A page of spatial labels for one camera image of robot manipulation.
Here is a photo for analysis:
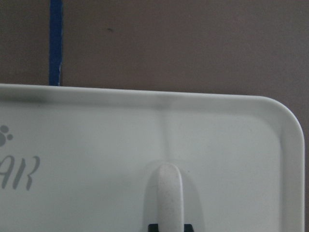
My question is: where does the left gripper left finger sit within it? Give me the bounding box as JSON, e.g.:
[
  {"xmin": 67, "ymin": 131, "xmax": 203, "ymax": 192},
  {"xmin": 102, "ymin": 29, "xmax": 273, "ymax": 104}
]
[{"xmin": 148, "ymin": 224, "xmax": 159, "ymax": 232}]

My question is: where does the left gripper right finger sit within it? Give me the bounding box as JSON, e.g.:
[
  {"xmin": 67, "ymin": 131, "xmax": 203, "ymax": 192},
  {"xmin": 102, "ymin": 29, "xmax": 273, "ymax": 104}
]
[{"xmin": 184, "ymin": 224, "xmax": 194, "ymax": 232}]

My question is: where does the white ceramic spoon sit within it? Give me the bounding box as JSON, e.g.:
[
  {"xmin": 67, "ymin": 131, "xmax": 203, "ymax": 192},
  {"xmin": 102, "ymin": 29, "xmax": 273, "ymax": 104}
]
[{"xmin": 156, "ymin": 163, "xmax": 184, "ymax": 232}]

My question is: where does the white bear tray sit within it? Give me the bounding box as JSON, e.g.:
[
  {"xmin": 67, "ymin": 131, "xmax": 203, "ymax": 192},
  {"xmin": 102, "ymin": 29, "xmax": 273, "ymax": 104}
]
[{"xmin": 0, "ymin": 84, "xmax": 305, "ymax": 232}]

